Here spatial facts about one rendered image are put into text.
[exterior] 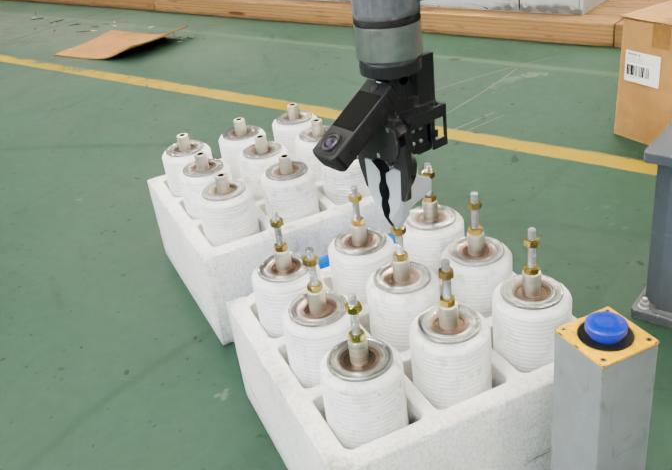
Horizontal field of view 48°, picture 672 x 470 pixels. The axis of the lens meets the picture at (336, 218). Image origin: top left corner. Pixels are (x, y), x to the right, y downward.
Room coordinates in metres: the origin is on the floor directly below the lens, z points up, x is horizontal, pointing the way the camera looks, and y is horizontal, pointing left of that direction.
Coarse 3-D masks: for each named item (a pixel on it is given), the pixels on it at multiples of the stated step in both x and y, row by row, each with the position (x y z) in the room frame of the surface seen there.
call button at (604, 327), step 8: (600, 312) 0.60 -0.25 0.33; (608, 312) 0.60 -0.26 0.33; (592, 320) 0.59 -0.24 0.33; (600, 320) 0.59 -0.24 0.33; (608, 320) 0.59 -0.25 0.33; (616, 320) 0.58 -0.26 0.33; (624, 320) 0.58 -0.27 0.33; (592, 328) 0.58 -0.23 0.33; (600, 328) 0.58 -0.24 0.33; (608, 328) 0.57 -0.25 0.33; (616, 328) 0.57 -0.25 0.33; (624, 328) 0.57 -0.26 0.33; (592, 336) 0.57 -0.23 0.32; (600, 336) 0.57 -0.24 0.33; (608, 336) 0.57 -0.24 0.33; (616, 336) 0.56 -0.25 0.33; (624, 336) 0.57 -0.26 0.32
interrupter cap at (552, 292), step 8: (512, 280) 0.79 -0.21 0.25; (520, 280) 0.78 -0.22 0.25; (544, 280) 0.78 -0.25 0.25; (552, 280) 0.77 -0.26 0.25; (504, 288) 0.77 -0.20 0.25; (512, 288) 0.77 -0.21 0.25; (520, 288) 0.77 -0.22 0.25; (544, 288) 0.76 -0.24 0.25; (552, 288) 0.76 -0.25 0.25; (560, 288) 0.75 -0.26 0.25; (504, 296) 0.75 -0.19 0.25; (512, 296) 0.75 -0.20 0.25; (520, 296) 0.75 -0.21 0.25; (544, 296) 0.75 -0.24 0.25; (552, 296) 0.74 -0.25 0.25; (560, 296) 0.74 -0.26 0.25; (512, 304) 0.74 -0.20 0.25; (520, 304) 0.73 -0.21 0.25; (528, 304) 0.73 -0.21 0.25; (536, 304) 0.73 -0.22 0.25; (544, 304) 0.73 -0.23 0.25; (552, 304) 0.73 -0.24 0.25
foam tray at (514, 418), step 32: (256, 320) 0.88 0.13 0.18; (256, 352) 0.81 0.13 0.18; (256, 384) 0.85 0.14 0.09; (288, 384) 0.73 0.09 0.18; (320, 384) 0.73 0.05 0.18; (512, 384) 0.68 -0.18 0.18; (544, 384) 0.68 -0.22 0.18; (288, 416) 0.71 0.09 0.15; (320, 416) 0.67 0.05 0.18; (416, 416) 0.67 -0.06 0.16; (448, 416) 0.64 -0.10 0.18; (480, 416) 0.64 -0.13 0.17; (512, 416) 0.66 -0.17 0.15; (544, 416) 0.67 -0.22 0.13; (288, 448) 0.74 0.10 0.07; (320, 448) 0.62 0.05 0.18; (384, 448) 0.61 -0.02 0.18; (416, 448) 0.61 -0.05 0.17; (448, 448) 0.63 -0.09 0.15; (480, 448) 0.64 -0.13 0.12; (512, 448) 0.66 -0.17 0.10; (544, 448) 0.68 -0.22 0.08
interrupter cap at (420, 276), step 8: (392, 264) 0.86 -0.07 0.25; (416, 264) 0.85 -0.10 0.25; (376, 272) 0.84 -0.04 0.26; (384, 272) 0.84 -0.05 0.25; (392, 272) 0.84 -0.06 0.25; (416, 272) 0.84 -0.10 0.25; (424, 272) 0.83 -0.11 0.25; (376, 280) 0.83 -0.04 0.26; (384, 280) 0.82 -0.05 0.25; (392, 280) 0.83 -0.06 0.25; (416, 280) 0.82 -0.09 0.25; (424, 280) 0.81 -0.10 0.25; (384, 288) 0.80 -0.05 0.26; (392, 288) 0.80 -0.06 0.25; (400, 288) 0.80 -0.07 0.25; (408, 288) 0.80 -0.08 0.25; (416, 288) 0.80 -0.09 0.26
